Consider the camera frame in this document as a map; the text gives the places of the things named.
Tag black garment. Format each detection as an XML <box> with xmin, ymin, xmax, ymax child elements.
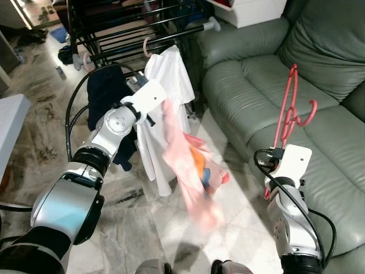
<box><xmin>87</xmin><ymin>64</ymin><xmax>140</xmax><ymax>172</ymax></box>

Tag pink cartoon print garment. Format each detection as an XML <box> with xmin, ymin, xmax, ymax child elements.
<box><xmin>162</xmin><ymin>97</ymin><xmax>232</xmax><ymax>230</ymax></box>

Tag white shirt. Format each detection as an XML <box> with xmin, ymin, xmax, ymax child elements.
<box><xmin>136</xmin><ymin>46</ymin><xmax>196</xmax><ymax>198</ymax></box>

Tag black metal drying rack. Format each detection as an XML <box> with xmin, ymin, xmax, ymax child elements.
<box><xmin>66</xmin><ymin>0</ymin><xmax>221</xmax><ymax>72</ymax></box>

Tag blue floor mat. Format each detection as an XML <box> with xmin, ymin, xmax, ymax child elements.
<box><xmin>48</xmin><ymin>26</ymin><xmax>70</xmax><ymax>44</ymax></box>

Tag dark cloth heap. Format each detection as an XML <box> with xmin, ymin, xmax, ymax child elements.
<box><xmin>17</xmin><ymin>29</ymin><xmax>49</xmax><ymax>46</ymax></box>

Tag white box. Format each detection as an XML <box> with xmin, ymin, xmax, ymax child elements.
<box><xmin>212</xmin><ymin>0</ymin><xmax>287</xmax><ymax>29</ymax></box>

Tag grey left robot leg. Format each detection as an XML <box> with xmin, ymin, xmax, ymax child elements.
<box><xmin>134</xmin><ymin>259</ymin><xmax>173</xmax><ymax>274</ymax></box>

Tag grey robot leg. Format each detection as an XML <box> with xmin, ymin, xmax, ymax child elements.
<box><xmin>134</xmin><ymin>259</ymin><xmax>173</xmax><ymax>274</ymax></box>
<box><xmin>211</xmin><ymin>260</ymin><xmax>254</xmax><ymax>274</ymax></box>

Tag grey right robot leg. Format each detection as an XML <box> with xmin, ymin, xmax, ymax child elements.
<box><xmin>211</xmin><ymin>260</ymin><xmax>254</xmax><ymax>274</ymax></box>

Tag grey-green leather sofa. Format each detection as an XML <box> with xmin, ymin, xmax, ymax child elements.
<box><xmin>197</xmin><ymin>0</ymin><xmax>365</xmax><ymax>274</ymax></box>

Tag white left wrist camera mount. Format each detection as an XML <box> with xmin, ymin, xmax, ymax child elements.
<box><xmin>133</xmin><ymin>79</ymin><xmax>169</xmax><ymax>118</ymax></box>

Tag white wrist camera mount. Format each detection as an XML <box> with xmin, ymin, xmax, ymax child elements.
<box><xmin>274</xmin><ymin>144</ymin><xmax>313</xmax><ymax>186</ymax></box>
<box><xmin>133</xmin><ymin>79</ymin><xmax>169</xmax><ymax>118</ymax></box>

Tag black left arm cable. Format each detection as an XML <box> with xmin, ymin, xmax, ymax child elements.
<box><xmin>64</xmin><ymin>61</ymin><xmax>143</xmax><ymax>163</ymax></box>

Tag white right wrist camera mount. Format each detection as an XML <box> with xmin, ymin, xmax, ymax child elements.
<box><xmin>274</xmin><ymin>144</ymin><xmax>313</xmax><ymax>186</ymax></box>

